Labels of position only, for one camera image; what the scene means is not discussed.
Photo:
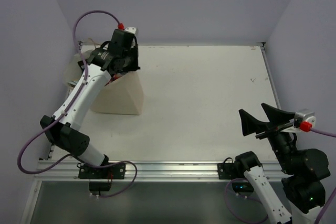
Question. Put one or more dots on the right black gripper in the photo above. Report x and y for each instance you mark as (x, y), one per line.
(250, 125)

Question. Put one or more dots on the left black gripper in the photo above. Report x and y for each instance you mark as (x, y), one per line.
(129, 64)

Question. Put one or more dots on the beige paper bag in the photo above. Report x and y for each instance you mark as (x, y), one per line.
(122, 95)

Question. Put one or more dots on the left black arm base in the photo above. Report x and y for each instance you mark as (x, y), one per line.
(101, 179)

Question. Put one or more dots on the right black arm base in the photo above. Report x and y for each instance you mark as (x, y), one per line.
(227, 171)

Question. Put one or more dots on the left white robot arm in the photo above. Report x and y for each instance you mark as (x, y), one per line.
(63, 127)

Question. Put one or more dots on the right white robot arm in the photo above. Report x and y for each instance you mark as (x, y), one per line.
(305, 169)

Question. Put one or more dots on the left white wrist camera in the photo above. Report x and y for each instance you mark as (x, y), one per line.
(132, 30)

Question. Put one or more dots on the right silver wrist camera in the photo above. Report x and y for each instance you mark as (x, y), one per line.
(304, 120)

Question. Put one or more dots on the aluminium mounting rail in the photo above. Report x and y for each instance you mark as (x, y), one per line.
(68, 171)

